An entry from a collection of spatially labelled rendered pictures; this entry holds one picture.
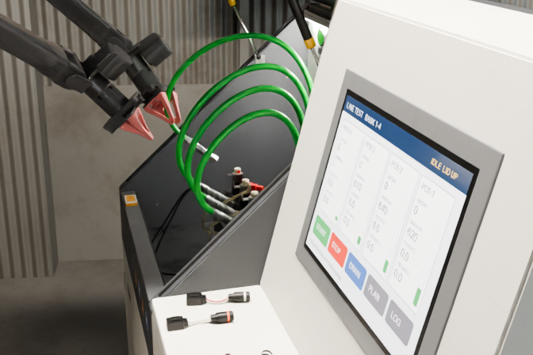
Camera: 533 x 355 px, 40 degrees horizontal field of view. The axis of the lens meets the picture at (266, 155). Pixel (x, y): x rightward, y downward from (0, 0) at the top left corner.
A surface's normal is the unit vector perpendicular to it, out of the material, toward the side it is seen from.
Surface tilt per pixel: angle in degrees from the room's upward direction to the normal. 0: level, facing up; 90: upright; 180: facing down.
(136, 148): 90
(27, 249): 90
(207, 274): 90
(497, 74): 76
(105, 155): 90
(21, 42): 115
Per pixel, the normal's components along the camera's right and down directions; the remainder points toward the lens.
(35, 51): 0.46, 0.65
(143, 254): 0.01, -0.95
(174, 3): 0.12, 0.32
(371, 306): -0.93, -0.15
